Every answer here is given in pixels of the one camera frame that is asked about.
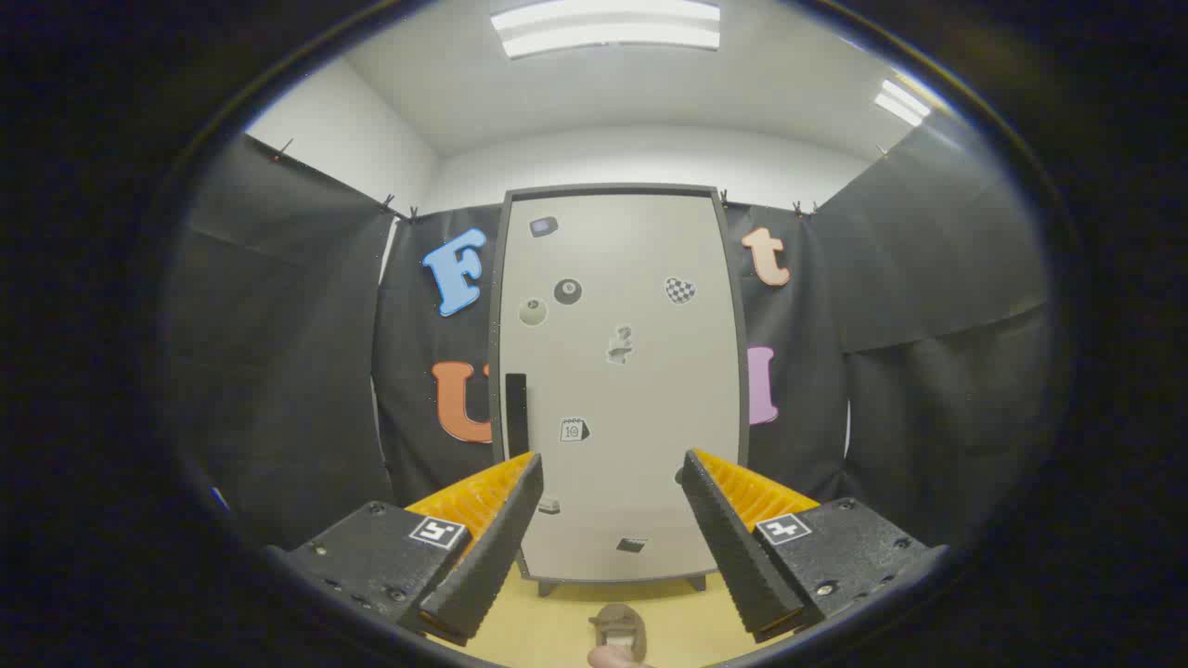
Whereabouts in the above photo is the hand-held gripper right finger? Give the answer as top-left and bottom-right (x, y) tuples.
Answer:
(680, 449), (949, 645)

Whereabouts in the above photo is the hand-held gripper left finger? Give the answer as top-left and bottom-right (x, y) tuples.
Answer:
(269, 451), (545, 648)

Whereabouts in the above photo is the black door handle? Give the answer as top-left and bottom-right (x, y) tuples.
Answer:
(505, 373), (529, 460)

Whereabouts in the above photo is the brown fuzzy shoe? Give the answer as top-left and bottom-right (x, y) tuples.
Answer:
(588, 603), (649, 664)

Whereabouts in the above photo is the grey shoe cabinet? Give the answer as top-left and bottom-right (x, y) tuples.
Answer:
(489, 184), (751, 597)

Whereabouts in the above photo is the black backdrop cloth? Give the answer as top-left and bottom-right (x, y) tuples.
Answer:
(167, 116), (1054, 558)

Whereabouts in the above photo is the small ceiling light panel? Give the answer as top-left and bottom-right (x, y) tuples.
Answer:
(872, 79), (932, 128)

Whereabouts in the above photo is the long ceiling light panel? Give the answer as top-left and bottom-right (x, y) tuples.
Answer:
(490, 0), (722, 60)

